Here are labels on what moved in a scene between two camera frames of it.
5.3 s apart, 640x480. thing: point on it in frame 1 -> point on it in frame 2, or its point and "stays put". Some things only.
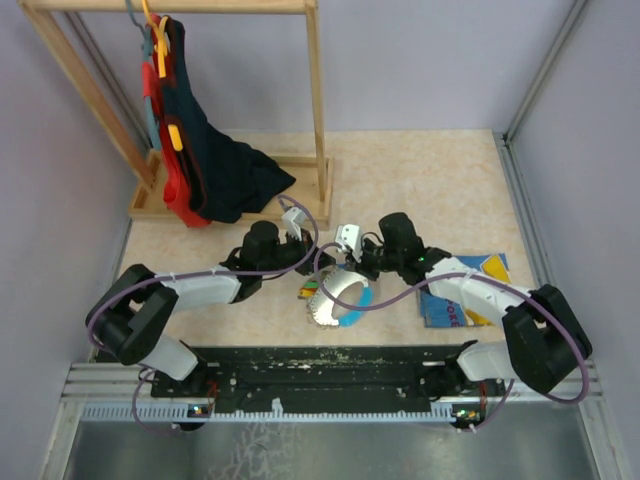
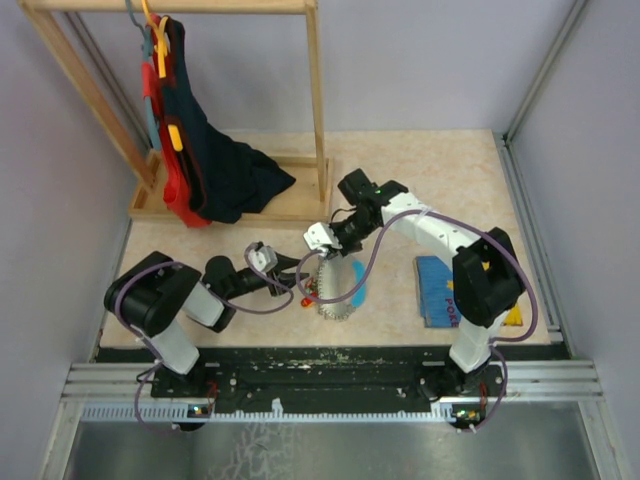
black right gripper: [365, 246] -> [346, 250]
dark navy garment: [227, 175] stays put
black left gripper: [323, 261] -> [285, 262]
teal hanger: [147, 35] stays put
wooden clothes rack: [307, 204] stays put
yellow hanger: [161, 43] stays put
